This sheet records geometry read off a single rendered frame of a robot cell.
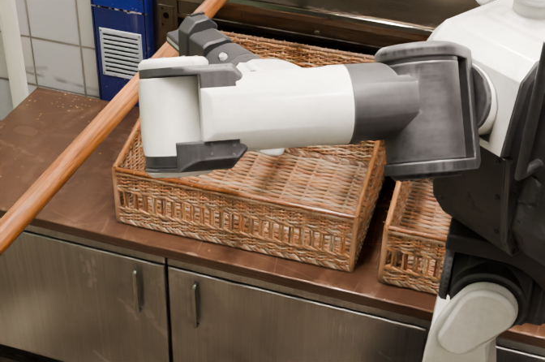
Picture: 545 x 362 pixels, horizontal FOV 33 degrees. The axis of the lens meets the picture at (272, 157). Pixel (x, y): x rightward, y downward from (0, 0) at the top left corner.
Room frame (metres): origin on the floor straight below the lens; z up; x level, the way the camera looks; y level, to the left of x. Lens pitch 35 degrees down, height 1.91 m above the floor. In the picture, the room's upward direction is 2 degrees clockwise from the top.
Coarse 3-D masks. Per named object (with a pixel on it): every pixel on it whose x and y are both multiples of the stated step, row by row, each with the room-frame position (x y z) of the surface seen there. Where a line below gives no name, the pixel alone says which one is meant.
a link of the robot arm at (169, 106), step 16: (144, 80) 0.87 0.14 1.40; (160, 80) 0.86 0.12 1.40; (176, 80) 0.86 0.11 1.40; (192, 80) 0.87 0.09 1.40; (144, 96) 0.87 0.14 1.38; (160, 96) 0.85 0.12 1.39; (176, 96) 0.85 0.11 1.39; (192, 96) 0.86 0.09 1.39; (144, 112) 0.86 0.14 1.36; (160, 112) 0.85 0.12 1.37; (176, 112) 0.84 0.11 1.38; (192, 112) 0.85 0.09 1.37; (144, 128) 0.85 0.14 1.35; (160, 128) 0.84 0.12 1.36; (176, 128) 0.84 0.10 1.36; (192, 128) 0.84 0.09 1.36; (144, 144) 0.85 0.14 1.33; (160, 144) 0.83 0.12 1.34; (160, 160) 0.82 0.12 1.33; (176, 160) 0.82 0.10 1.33
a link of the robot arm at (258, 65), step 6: (252, 60) 1.07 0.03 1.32; (258, 60) 1.08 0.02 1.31; (264, 60) 1.09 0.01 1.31; (270, 60) 1.10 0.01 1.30; (276, 60) 1.11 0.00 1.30; (282, 60) 1.12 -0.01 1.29; (240, 66) 1.05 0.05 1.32; (246, 66) 1.05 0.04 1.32; (252, 66) 1.05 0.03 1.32; (258, 66) 1.05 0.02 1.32; (264, 66) 1.06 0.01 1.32; (270, 66) 1.07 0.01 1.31; (276, 66) 1.08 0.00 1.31; (282, 66) 1.09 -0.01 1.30; (288, 66) 1.10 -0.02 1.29; (294, 66) 1.11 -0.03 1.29
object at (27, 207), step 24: (216, 0) 1.49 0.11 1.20; (168, 48) 1.31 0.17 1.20; (120, 96) 1.16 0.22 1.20; (96, 120) 1.09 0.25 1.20; (120, 120) 1.12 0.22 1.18; (72, 144) 1.03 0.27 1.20; (96, 144) 1.05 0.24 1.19; (48, 168) 0.98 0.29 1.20; (72, 168) 0.99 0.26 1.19; (48, 192) 0.93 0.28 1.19; (24, 216) 0.88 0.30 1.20; (0, 240) 0.83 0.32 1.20
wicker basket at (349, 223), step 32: (224, 32) 2.05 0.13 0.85; (320, 64) 1.97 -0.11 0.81; (128, 160) 1.69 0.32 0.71; (256, 160) 1.88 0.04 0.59; (288, 160) 1.88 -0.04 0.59; (320, 160) 1.89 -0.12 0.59; (352, 160) 1.88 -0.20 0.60; (384, 160) 1.79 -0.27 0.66; (128, 192) 1.62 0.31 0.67; (160, 192) 1.60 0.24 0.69; (192, 192) 1.58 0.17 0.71; (224, 192) 1.56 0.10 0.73; (256, 192) 1.74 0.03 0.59; (288, 192) 1.75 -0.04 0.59; (320, 192) 1.75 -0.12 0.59; (352, 192) 1.76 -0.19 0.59; (160, 224) 1.60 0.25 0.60; (192, 224) 1.58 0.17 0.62; (224, 224) 1.57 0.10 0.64; (256, 224) 1.63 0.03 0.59; (288, 224) 1.52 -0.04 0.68; (320, 224) 1.51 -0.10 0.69; (352, 224) 1.49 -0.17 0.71; (288, 256) 1.52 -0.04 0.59; (320, 256) 1.50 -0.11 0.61; (352, 256) 1.48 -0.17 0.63
